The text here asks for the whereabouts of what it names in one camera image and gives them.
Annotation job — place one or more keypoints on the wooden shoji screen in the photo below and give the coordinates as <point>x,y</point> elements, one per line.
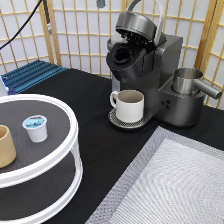
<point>74,34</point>

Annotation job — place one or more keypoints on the grey woven placemat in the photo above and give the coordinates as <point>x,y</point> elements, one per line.
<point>172,180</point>

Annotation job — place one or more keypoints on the white two-tier round shelf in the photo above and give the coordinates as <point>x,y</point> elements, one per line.
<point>44,176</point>

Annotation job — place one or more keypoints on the blue ribbed metal block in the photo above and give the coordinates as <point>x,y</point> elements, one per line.
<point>29,75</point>

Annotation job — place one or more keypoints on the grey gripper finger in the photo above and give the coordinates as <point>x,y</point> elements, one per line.
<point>100,3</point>

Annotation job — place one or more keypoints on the grey pod coffee machine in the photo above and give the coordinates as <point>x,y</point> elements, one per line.
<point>141,57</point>

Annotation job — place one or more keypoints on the white ceramic mug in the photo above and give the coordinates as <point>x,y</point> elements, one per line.
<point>128,105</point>

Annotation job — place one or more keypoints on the white coffee pod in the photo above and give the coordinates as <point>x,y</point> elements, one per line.
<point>36,127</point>

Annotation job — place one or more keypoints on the tan wooden cup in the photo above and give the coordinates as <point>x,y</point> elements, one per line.
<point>7,148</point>

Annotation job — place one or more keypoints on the steel milk frother jug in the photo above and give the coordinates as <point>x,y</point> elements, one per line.
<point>187,81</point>

